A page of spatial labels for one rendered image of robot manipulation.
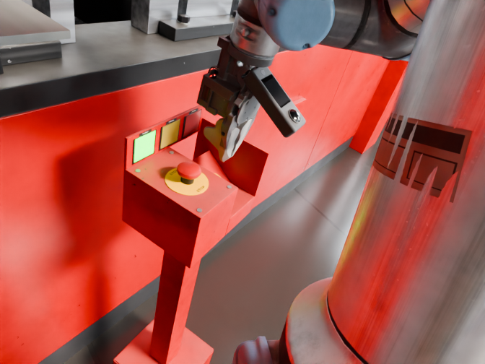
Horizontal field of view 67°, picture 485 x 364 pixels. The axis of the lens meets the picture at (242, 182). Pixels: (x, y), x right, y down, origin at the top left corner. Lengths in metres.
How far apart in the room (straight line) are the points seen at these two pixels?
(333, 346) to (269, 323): 1.25
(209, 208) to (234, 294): 0.90
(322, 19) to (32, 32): 0.31
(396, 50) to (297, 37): 0.13
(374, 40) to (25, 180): 0.59
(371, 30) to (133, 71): 0.45
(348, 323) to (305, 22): 0.32
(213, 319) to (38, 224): 0.76
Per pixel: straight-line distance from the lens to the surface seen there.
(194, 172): 0.59
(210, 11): 1.05
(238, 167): 0.73
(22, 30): 0.49
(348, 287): 0.16
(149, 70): 0.78
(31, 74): 0.69
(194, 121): 0.72
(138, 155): 0.63
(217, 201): 0.59
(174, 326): 0.97
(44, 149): 0.73
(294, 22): 0.42
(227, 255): 1.56
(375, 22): 0.47
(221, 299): 1.43
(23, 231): 0.81
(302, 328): 0.19
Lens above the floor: 1.16
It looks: 37 degrees down
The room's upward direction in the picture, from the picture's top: 16 degrees clockwise
